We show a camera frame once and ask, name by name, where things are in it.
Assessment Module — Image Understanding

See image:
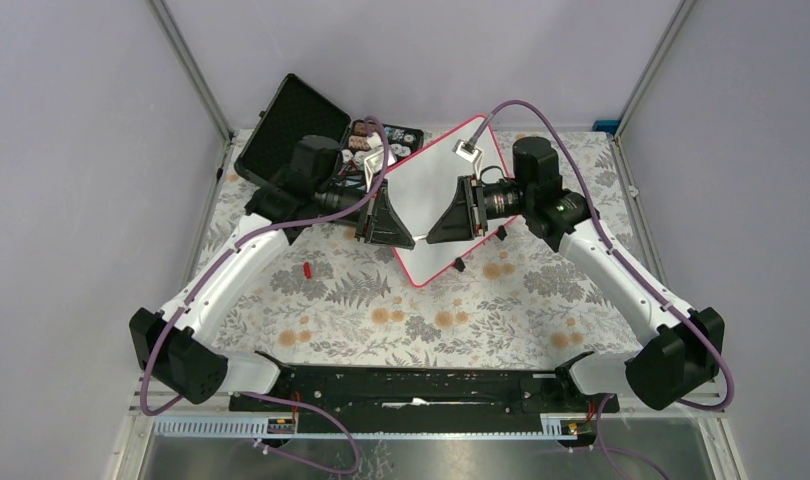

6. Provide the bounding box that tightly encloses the pink framed whiteboard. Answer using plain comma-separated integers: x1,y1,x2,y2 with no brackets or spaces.
386,114,515,288

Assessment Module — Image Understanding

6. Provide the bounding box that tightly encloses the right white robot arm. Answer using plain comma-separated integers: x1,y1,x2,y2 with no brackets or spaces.
426,137,731,411

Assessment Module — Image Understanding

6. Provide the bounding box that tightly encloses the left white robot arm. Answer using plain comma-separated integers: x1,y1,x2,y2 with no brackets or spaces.
129,134,395,416

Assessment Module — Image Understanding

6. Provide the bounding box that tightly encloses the floral table mat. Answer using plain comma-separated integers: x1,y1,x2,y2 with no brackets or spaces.
212,219,638,370

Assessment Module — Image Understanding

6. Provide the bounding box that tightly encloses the black poker chip case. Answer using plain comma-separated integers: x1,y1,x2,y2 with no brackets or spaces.
233,73,425,193

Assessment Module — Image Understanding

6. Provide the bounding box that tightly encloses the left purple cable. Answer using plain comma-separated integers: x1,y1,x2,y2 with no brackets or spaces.
138,116,390,477

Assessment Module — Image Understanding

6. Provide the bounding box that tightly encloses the purple cable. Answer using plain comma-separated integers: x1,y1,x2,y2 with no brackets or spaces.
467,99,736,480
138,116,390,477

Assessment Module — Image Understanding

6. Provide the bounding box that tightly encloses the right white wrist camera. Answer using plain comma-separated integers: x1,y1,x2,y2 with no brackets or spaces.
453,140,484,180

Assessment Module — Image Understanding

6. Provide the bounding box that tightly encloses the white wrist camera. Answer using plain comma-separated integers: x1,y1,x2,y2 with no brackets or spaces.
361,133,396,190
453,140,484,180

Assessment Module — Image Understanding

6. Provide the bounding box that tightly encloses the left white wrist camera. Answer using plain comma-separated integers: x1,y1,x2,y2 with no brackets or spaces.
361,133,396,190

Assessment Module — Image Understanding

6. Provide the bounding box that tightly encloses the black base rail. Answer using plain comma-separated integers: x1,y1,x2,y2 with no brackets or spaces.
229,362,620,435

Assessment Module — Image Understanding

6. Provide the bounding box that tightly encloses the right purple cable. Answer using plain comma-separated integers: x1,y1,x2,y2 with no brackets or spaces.
467,99,736,480

